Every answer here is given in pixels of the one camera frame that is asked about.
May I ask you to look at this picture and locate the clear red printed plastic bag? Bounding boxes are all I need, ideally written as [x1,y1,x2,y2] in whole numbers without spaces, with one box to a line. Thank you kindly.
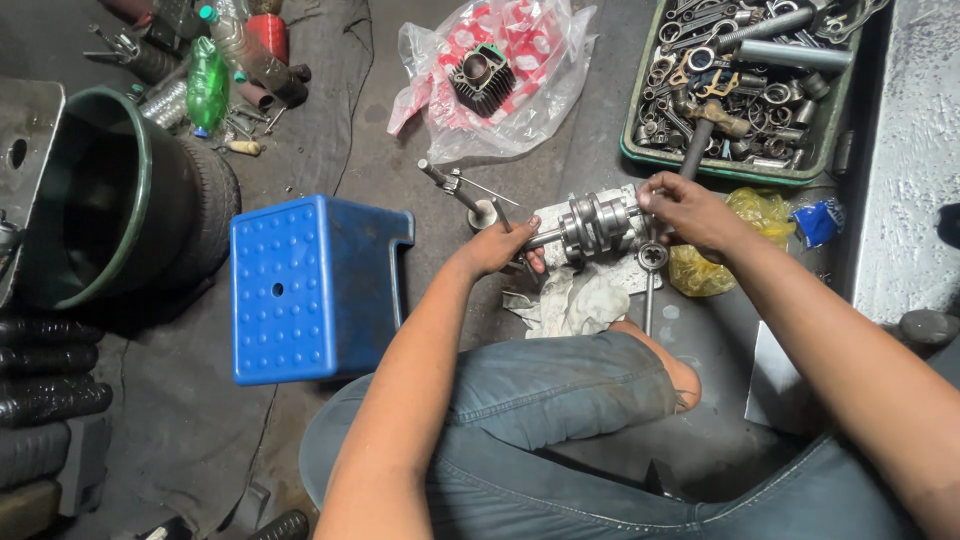
[386,0,599,165]

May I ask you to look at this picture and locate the blue plastic stool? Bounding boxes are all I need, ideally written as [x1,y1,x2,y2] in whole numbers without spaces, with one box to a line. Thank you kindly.
[229,195,416,387]

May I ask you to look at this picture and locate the green tray of metal parts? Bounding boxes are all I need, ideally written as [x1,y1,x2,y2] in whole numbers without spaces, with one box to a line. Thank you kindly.
[620,0,894,187]

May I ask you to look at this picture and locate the dirty white rag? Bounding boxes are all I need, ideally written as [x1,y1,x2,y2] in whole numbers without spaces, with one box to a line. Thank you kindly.
[502,266,633,340]

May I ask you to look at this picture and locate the black rubber tyre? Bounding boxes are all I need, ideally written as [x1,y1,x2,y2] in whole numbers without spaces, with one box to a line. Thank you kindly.
[161,136,243,295]

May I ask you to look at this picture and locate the crushed clear plastic bottle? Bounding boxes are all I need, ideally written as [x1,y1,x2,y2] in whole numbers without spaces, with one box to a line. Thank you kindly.
[138,78,190,131]

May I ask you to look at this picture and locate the green plastic bottle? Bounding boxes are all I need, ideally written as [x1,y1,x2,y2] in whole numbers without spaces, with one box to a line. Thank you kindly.
[186,36,231,140]

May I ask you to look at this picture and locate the person's right hand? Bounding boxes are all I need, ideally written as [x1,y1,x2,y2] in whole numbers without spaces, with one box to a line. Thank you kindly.
[636,171,744,265]

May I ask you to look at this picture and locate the yellow plastic bag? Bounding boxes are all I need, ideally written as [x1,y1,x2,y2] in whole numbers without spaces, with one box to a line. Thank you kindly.
[667,187,798,298]

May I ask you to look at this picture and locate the hammer with dark handle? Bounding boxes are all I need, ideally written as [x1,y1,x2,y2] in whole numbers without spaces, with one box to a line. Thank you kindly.
[671,88,753,181]

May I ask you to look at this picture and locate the dark round metal weight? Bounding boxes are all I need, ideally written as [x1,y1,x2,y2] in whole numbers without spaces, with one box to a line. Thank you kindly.
[897,309,960,348]

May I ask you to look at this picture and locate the long grey metal tube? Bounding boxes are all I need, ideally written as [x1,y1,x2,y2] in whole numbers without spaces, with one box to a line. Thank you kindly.
[733,39,855,75]

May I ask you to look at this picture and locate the white paper sheet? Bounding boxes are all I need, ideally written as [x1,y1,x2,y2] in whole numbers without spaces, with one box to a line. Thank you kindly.
[744,321,834,440]

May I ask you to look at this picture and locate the connecting rod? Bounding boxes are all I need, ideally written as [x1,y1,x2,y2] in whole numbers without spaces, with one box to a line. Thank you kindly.
[636,240,670,339]

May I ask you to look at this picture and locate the steel crankshaft assembly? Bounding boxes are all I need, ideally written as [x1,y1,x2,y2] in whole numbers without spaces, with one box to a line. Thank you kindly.
[522,192,648,264]

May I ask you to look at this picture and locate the dial gauge stand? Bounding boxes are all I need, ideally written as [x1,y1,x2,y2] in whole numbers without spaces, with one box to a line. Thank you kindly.
[417,158,522,234]

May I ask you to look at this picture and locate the person's left hand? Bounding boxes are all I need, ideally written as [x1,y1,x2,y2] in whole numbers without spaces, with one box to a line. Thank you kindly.
[462,215,548,279]

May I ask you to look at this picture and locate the person's blue jeans legs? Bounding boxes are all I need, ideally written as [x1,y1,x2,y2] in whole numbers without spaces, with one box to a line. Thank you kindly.
[298,330,960,540]

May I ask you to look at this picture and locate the black finned engine cylinder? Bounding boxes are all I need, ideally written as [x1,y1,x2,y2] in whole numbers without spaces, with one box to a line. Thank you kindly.
[448,43,517,119]

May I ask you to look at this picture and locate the grey metal plate with hole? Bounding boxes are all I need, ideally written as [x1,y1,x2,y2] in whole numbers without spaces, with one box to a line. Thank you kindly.
[0,78,67,309]

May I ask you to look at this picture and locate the green rimmed black bucket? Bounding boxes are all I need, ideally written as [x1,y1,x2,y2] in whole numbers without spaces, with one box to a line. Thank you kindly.
[18,85,202,312]

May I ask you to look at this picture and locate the blue plastic wrapper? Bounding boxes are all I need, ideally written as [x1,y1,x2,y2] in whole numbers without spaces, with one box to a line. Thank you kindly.
[791,198,847,250]

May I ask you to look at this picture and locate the stack of black rubber tyres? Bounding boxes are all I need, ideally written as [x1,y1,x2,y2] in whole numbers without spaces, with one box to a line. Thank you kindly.
[0,313,115,540]

